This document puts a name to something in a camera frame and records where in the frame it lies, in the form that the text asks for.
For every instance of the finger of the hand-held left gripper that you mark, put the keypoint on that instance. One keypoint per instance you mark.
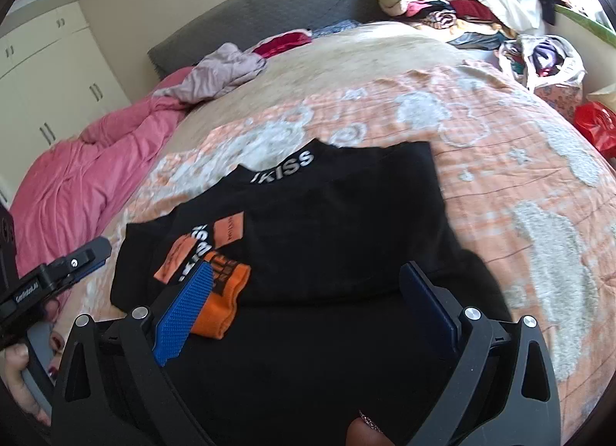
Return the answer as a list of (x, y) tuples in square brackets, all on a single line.
[(77, 263)]

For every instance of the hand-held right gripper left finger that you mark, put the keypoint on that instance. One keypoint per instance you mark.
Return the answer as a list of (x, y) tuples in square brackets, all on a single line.
[(185, 316)]

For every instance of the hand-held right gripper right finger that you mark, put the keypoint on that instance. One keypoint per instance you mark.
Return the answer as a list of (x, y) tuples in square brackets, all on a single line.
[(428, 306)]

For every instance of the black printed T-shirt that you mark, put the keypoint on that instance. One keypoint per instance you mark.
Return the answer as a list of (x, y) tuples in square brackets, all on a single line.
[(337, 215)]

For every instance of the white plastic bag of clothes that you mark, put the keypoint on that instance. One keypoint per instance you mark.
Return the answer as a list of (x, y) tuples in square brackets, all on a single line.
[(568, 66)]

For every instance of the person's left hand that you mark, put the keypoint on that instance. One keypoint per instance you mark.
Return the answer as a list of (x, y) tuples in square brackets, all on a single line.
[(14, 374)]

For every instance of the person's right hand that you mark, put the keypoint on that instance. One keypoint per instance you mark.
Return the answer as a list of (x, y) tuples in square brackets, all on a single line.
[(365, 431)]

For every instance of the pink duvet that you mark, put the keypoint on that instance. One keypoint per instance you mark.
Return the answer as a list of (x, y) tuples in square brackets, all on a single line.
[(72, 176)]

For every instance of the orange and white fleecy blanket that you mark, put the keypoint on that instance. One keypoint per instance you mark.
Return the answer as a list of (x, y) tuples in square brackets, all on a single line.
[(481, 162)]

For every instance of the cream wardrobe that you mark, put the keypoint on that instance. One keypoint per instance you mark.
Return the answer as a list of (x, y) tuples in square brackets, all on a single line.
[(48, 75)]

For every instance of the mauve crumpled garment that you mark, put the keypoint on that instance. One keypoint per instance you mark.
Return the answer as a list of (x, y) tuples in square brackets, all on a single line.
[(216, 71)]

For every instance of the floral patterned bag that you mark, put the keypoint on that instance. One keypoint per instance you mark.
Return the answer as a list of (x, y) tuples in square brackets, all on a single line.
[(560, 102)]

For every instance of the red plastic bag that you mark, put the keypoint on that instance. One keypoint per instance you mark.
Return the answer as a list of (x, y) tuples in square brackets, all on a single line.
[(596, 126)]

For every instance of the red garment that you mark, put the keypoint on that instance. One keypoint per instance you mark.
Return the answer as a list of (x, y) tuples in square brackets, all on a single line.
[(284, 42)]

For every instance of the blue patterned cloth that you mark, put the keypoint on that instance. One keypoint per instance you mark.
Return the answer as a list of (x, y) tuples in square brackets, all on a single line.
[(337, 26)]

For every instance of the grey quilted headboard cover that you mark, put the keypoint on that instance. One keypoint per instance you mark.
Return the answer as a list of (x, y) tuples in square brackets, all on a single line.
[(269, 3)]

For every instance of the dark hanging garment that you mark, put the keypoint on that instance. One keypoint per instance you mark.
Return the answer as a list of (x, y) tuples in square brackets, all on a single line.
[(551, 6)]

